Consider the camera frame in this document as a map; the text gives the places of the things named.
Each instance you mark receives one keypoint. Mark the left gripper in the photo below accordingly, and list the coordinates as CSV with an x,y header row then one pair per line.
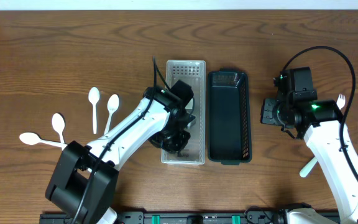
x,y
173,144

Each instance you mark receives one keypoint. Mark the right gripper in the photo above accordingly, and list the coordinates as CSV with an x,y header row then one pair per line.
x,y
268,111

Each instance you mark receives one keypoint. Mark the black plastic perforated basket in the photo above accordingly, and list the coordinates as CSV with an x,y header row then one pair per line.
x,y
229,127

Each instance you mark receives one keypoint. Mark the clear plastic perforated basket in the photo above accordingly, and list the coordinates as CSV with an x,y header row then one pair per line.
x,y
193,73

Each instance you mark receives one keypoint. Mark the white plastic fork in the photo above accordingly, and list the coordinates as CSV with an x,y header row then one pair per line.
x,y
308,167
341,101

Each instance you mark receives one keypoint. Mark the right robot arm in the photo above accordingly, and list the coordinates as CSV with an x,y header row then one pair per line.
x,y
318,124

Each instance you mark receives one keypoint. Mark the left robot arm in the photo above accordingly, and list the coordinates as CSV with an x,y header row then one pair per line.
x,y
85,177

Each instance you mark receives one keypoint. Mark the white plastic spoon tilted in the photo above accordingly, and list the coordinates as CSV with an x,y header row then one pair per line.
x,y
112,106

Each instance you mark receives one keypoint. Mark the white plastic spoon upright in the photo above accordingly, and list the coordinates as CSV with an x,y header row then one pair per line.
x,y
94,97

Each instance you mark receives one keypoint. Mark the white plastic spoon left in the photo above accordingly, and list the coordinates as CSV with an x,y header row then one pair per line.
x,y
58,124

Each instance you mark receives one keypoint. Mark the white plastic spoon horizontal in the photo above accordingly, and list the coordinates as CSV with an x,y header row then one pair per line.
x,y
33,138

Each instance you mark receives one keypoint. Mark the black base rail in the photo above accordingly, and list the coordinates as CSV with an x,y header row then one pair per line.
x,y
182,218

